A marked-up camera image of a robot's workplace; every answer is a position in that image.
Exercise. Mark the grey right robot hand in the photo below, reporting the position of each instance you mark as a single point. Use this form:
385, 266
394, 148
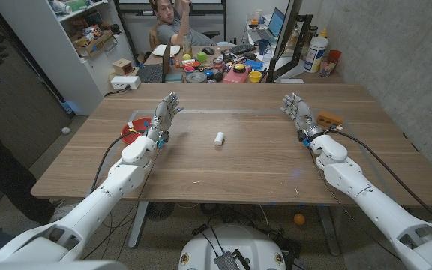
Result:
303, 114

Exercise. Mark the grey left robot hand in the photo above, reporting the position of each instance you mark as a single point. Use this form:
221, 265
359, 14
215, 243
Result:
162, 114

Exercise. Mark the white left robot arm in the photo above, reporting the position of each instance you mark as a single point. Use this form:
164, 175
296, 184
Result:
99, 202

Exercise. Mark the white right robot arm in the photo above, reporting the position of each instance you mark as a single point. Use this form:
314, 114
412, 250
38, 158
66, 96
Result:
373, 202

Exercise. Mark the small brown wooden block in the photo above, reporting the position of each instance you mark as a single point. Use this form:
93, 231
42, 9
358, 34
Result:
330, 119

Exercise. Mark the red bowl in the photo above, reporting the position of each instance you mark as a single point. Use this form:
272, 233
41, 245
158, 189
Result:
131, 129

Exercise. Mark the yellow bowl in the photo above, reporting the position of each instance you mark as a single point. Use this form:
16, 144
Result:
255, 77

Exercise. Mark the wooden desk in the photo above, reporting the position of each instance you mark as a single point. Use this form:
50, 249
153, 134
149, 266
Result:
313, 78

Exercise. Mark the teal box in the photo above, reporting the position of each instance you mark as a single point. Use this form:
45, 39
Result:
173, 77

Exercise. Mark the black open laptop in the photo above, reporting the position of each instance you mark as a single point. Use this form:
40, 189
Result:
152, 71

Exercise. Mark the white power strip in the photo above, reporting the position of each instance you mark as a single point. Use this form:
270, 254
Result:
125, 81

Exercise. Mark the patterned drinking glass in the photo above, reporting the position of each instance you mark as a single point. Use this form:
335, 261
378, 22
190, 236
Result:
327, 68

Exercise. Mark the white canister with blue label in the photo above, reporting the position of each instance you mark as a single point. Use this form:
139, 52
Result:
315, 54

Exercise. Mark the small wooden box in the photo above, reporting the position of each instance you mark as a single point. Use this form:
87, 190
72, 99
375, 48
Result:
122, 67

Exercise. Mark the yellow lemon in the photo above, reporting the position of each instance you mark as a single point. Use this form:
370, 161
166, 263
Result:
187, 57

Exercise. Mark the white plate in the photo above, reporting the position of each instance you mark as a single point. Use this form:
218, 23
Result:
161, 50

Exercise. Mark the red cup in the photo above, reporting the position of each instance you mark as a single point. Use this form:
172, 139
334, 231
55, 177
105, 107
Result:
335, 55

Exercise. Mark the green cube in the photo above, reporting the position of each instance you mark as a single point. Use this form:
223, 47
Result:
201, 57

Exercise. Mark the clear glass bottle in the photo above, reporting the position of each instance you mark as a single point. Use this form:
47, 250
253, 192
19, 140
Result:
187, 45

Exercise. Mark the red soup can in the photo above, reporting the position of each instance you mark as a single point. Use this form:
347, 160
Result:
218, 64

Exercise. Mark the blue mug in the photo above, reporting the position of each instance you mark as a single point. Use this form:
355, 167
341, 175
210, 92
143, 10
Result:
263, 47

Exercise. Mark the black computer mouse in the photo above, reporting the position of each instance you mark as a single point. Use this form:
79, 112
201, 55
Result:
208, 51

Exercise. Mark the black computer monitor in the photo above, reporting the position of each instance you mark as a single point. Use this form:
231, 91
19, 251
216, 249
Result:
285, 37

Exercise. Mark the seated person in grey shirt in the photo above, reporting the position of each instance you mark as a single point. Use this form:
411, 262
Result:
174, 30

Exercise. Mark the black keyboard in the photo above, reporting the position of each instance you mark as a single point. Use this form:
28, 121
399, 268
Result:
243, 49

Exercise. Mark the silver laptop with blue screen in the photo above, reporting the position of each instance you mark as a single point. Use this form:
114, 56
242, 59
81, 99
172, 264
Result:
272, 24

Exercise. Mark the black floor fan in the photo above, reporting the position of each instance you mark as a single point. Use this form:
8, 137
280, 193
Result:
160, 210

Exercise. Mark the cardboard box of items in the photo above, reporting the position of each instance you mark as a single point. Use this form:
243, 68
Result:
94, 45

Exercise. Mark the white ball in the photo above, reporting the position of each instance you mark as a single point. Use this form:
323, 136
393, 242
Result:
66, 131

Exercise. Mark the orange ball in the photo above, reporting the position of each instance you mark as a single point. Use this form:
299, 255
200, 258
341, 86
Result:
299, 219

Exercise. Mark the white shelf unit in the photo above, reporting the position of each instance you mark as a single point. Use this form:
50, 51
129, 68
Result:
66, 67

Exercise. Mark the grey table leg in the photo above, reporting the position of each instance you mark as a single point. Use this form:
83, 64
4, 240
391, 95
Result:
138, 225
329, 232

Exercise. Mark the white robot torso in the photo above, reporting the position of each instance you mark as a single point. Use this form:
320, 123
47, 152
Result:
234, 243

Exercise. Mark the standing person in dark trousers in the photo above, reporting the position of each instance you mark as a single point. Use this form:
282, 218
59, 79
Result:
6, 176

